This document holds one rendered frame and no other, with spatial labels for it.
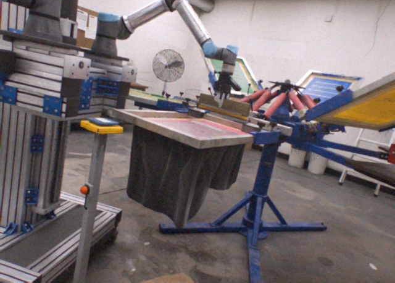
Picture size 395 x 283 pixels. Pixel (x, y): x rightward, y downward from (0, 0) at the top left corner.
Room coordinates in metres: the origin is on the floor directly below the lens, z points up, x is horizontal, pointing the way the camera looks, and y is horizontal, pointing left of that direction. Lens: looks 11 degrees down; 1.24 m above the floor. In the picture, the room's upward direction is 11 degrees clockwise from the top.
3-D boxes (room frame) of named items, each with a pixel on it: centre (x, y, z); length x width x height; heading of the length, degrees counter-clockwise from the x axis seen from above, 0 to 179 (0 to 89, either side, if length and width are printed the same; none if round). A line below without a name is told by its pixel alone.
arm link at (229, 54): (1.84, -0.11, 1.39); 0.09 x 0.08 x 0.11; 79
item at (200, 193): (1.52, -0.16, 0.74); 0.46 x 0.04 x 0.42; 144
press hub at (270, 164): (2.53, -0.65, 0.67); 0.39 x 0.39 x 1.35
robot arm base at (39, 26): (1.36, 0.73, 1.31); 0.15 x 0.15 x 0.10
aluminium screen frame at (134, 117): (1.68, -0.02, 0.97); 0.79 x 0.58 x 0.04; 144
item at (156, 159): (1.45, 0.15, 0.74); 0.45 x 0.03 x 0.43; 54
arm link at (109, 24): (1.86, 0.63, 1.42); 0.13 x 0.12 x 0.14; 169
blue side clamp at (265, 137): (1.71, -0.39, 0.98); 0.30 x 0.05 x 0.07; 144
